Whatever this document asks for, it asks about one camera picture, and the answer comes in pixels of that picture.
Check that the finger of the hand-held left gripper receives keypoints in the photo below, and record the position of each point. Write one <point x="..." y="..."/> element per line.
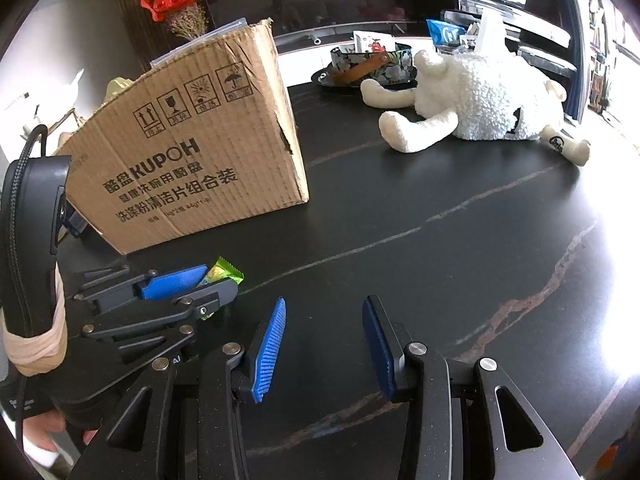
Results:
<point x="172" y="282"/>
<point x="210" y="302"/>

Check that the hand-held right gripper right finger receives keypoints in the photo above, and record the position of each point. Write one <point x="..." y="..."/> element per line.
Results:
<point x="377" y="350"/>

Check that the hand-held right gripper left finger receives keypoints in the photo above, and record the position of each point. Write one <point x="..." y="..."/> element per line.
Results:
<point x="270" y="355"/>

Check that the yellow-green small snack packet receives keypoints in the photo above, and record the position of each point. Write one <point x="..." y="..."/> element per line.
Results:
<point x="222" y="274"/>

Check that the brown cardboard box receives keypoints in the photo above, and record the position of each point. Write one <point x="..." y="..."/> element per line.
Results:
<point x="200" y="160"/>

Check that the person's left hand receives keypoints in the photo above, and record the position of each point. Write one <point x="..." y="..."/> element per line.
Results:
<point x="42" y="427"/>

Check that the dried flower bunch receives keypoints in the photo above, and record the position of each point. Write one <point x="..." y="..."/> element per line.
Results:
<point x="187" y="22"/>

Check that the white plush sheep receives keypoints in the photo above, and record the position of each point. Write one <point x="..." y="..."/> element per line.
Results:
<point x="480" y="100"/>

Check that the white packet with red print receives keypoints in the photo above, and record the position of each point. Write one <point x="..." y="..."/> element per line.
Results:
<point x="370" y="40"/>

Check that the blue packet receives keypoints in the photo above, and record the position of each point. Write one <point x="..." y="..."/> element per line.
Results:
<point x="442" y="32"/>

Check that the white tissue box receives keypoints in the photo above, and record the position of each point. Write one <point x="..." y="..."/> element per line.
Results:
<point x="487" y="30"/>

